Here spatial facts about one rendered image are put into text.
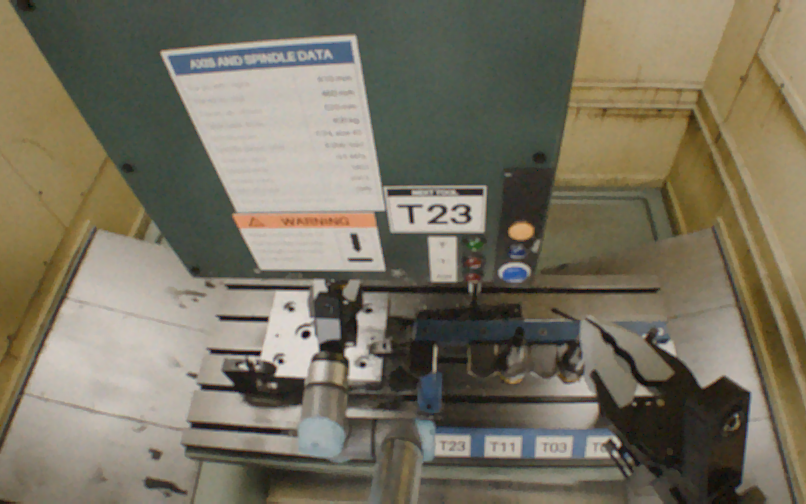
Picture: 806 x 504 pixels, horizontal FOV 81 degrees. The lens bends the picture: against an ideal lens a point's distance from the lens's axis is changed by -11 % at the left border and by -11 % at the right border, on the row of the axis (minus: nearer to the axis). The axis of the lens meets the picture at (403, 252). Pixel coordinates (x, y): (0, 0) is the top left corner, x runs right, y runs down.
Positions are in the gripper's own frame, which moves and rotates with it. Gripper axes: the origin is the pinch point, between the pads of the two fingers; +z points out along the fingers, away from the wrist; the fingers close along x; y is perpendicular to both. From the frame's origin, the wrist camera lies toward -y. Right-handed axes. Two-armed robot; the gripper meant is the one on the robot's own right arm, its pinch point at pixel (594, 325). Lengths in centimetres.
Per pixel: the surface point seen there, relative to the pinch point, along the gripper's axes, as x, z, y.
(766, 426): 62, -19, 81
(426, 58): -7.2, 17.5, -20.6
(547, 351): 12.1, 14.1, 44.0
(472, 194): -4.1, 15.6, -5.2
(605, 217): 87, 68, 107
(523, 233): 0.2, 12.2, -0.1
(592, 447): 19, -1, 72
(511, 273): -0.4, 12.5, 7.3
